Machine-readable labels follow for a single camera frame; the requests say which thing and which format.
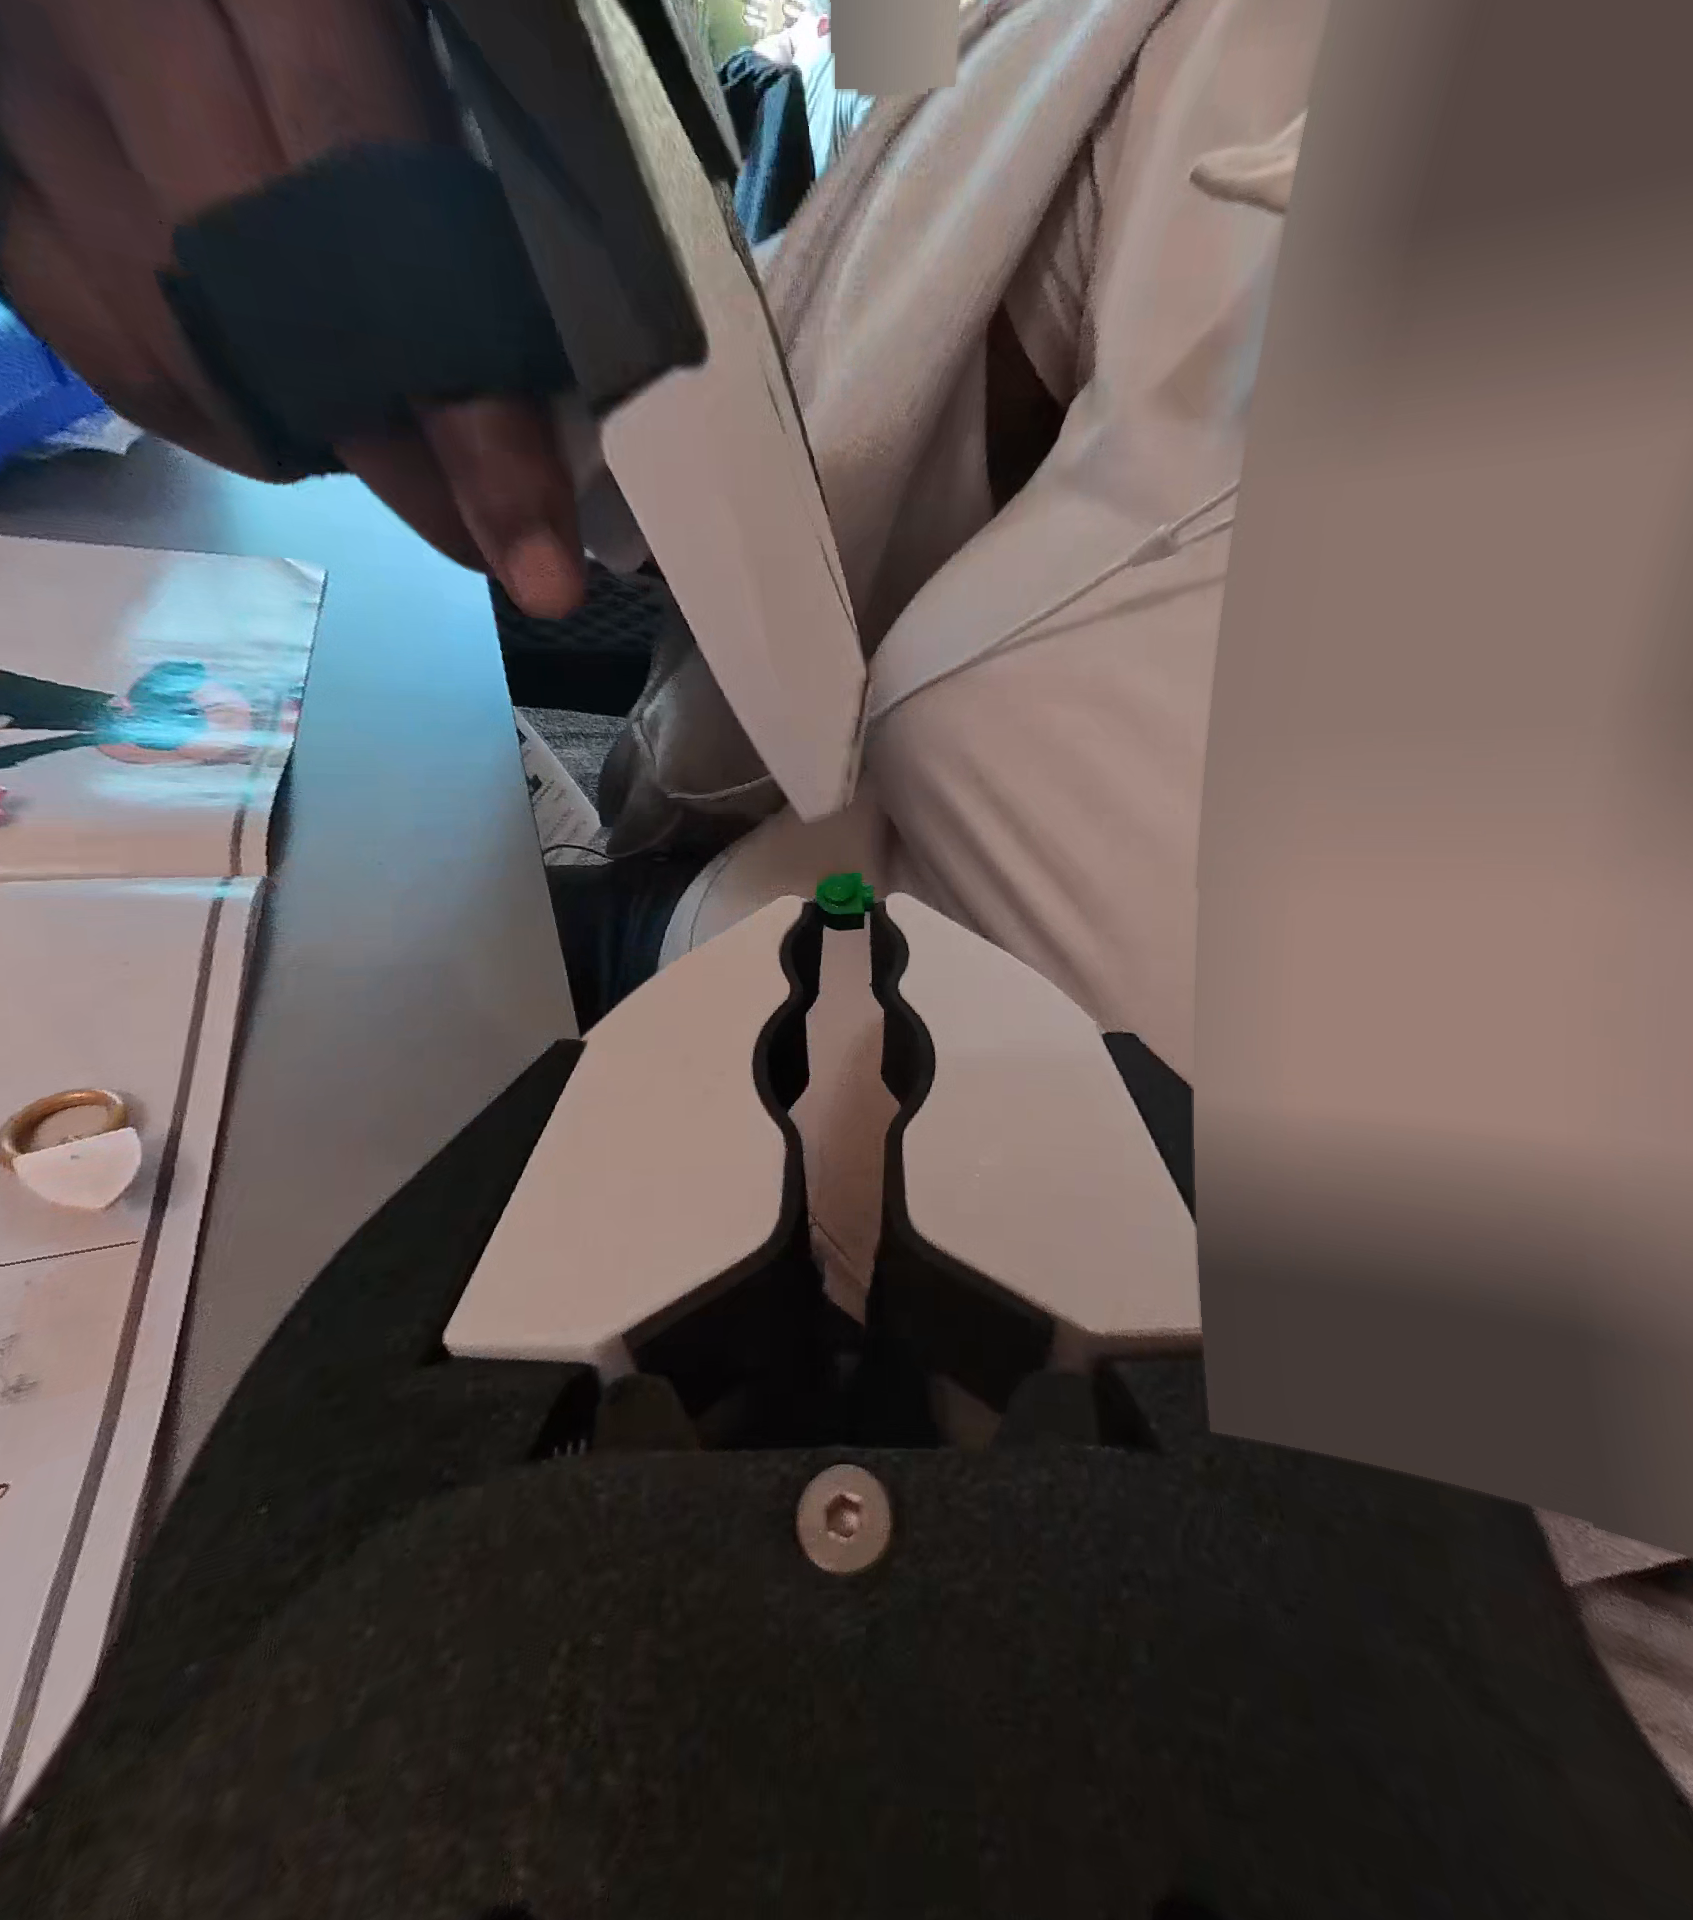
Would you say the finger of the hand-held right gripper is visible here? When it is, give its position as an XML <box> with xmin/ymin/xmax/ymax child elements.
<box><xmin>582</xmin><ymin>0</ymin><xmax>873</xmax><ymax>824</ymax></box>

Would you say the person's beige hoodie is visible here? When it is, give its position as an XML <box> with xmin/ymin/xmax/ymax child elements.
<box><xmin>606</xmin><ymin>0</ymin><xmax>1332</xmax><ymax>1329</ymax></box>

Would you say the printed instruction booklet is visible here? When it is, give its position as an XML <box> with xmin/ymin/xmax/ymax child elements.
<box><xmin>0</xmin><ymin>523</ymin><xmax>329</xmax><ymax>1907</ymax></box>

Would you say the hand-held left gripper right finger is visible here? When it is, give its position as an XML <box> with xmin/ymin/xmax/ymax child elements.
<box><xmin>870</xmin><ymin>894</ymin><xmax>1203</xmax><ymax>1370</ymax></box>

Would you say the grey desk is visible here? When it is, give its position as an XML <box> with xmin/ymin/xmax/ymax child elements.
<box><xmin>0</xmin><ymin>434</ymin><xmax>587</xmax><ymax>1849</ymax></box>

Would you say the person's right hand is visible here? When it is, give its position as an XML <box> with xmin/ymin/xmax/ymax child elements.
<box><xmin>0</xmin><ymin>0</ymin><xmax>590</xmax><ymax>622</ymax></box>

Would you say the white paper tag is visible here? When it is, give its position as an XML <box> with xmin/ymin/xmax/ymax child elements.
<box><xmin>517</xmin><ymin>710</ymin><xmax>603</xmax><ymax>860</ymax></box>

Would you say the gold ring white piece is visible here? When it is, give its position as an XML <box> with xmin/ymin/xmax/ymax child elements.
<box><xmin>0</xmin><ymin>1086</ymin><xmax>145</xmax><ymax>1212</ymax></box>

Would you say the black chair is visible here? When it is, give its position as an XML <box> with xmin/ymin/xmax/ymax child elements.
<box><xmin>491</xmin><ymin>565</ymin><xmax>679</xmax><ymax>710</ymax></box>

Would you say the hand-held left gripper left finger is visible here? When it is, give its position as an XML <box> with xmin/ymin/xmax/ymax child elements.
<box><xmin>445</xmin><ymin>894</ymin><xmax>806</xmax><ymax>1375</ymax></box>

